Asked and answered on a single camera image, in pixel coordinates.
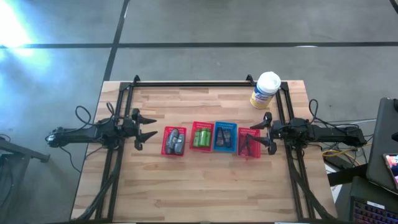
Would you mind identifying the dark metal desk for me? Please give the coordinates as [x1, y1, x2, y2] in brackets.
[0, 136, 51, 224]

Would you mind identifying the white wipes canister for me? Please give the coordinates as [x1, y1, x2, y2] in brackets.
[249, 71, 282, 110]

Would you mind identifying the smartphone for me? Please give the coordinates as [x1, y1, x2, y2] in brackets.
[382, 152, 398, 190]

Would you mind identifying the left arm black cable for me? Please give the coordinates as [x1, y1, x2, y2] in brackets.
[60, 101, 121, 174]

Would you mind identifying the black power adapter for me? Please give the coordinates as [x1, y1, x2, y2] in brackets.
[323, 154, 351, 169]

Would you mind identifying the dark disposable razor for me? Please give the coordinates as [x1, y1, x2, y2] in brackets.
[247, 136, 256, 156]
[239, 136, 249, 156]

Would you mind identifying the black metal table frame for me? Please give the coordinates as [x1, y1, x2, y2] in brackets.
[70, 73, 338, 223]

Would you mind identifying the red plastic basket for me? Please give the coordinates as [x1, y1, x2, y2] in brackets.
[237, 127, 262, 159]
[189, 121, 215, 153]
[160, 126, 188, 157]

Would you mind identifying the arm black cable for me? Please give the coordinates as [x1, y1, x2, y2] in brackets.
[60, 101, 121, 174]
[308, 98, 320, 124]

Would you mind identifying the dark grey squeeze tube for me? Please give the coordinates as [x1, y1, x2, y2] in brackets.
[216, 126, 225, 147]
[223, 129, 233, 148]

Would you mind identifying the black strap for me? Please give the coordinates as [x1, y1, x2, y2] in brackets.
[328, 164, 368, 187]

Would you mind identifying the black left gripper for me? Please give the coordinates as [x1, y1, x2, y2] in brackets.
[123, 108, 159, 152]

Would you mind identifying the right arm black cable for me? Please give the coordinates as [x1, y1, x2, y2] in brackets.
[308, 98, 320, 124]

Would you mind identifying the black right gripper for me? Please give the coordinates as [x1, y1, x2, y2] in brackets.
[245, 111, 292, 156]

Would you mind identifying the blue plastic basket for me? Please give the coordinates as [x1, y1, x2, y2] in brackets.
[212, 121, 238, 154]

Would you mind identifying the white cable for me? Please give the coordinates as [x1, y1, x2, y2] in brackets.
[329, 117, 377, 125]

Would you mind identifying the black laptop with keyboard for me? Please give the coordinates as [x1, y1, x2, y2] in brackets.
[348, 175, 398, 224]

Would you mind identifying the yellow cable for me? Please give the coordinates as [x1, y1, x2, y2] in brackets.
[322, 142, 373, 158]

